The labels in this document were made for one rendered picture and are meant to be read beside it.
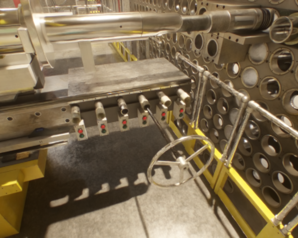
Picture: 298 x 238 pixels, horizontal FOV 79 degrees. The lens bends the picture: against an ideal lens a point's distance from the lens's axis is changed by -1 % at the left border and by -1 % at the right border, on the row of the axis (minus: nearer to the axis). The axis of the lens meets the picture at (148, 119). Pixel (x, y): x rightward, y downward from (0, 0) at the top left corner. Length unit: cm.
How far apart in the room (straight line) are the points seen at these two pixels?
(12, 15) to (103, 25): 41
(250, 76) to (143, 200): 190
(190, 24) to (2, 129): 164
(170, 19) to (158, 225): 154
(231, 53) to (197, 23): 74
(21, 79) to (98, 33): 59
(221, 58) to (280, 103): 76
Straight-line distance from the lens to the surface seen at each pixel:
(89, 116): 154
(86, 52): 144
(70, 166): 226
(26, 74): 139
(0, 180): 159
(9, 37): 113
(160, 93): 154
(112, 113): 155
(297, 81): 213
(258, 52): 254
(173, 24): 125
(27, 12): 102
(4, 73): 142
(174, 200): 188
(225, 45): 224
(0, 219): 186
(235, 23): 192
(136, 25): 116
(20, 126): 166
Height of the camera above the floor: 163
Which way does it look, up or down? 37 degrees down
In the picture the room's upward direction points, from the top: straight up
